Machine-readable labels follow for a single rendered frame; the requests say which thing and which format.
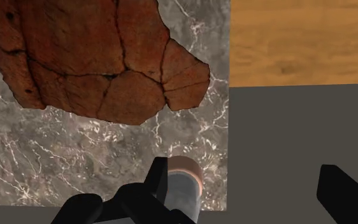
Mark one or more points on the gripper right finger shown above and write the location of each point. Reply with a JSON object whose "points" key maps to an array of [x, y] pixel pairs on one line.
{"points": [[340, 192]]}

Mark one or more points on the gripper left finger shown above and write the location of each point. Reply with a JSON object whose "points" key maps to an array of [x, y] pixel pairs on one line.
{"points": [[138, 201]]}

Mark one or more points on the grey cylinder with copper rim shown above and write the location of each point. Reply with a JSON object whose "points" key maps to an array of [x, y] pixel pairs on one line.
{"points": [[183, 189]]}

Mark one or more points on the reddish brown cracked slab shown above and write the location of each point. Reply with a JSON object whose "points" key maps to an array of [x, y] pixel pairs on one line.
{"points": [[82, 52]]}

